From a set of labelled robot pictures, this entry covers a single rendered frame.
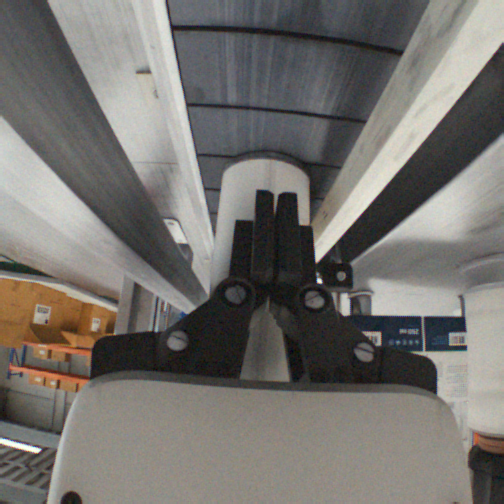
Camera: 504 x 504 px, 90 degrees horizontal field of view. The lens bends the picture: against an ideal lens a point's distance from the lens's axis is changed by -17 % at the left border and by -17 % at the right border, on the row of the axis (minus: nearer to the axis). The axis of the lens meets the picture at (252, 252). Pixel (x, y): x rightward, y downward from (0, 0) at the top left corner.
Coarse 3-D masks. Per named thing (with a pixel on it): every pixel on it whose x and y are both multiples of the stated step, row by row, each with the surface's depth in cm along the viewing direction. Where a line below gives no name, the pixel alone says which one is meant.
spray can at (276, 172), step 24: (240, 168) 15; (264, 168) 15; (288, 168) 15; (240, 192) 15; (240, 216) 14; (216, 240) 15; (216, 264) 15; (264, 312) 13; (264, 336) 13; (264, 360) 12
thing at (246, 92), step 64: (192, 0) 8; (256, 0) 8; (320, 0) 8; (384, 0) 7; (192, 64) 10; (256, 64) 10; (320, 64) 10; (384, 64) 10; (192, 128) 14; (256, 128) 14; (320, 128) 13; (320, 192) 19
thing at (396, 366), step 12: (384, 348) 9; (384, 360) 9; (396, 360) 9; (408, 360) 9; (420, 360) 9; (384, 372) 8; (396, 372) 8; (408, 372) 8; (420, 372) 8; (432, 372) 8; (408, 384) 8; (420, 384) 8; (432, 384) 8
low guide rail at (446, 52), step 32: (448, 0) 5; (480, 0) 4; (416, 32) 7; (448, 32) 5; (480, 32) 5; (416, 64) 7; (448, 64) 6; (480, 64) 5; (384, 96) 9; (416, 96) 7; (448, 96) 7; (384, 128) 9; (416, 128) 8; (352, 160) 12; (384, 160) 10; (352, 192) 12; (320, 224) 17; (320, 256) 20
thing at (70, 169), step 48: (0, 0) 2; (0, 48) 2; (48, 48) 2; (0, 96) 2; (48, 96) 3; (0, 144) 2; (48, 144) 3; (96, 144) 4; (48, 192) 3; (96, 192) 4; (144, 192) 6; (96, 240) 5; (144, 240) 6; (192, 288) 13
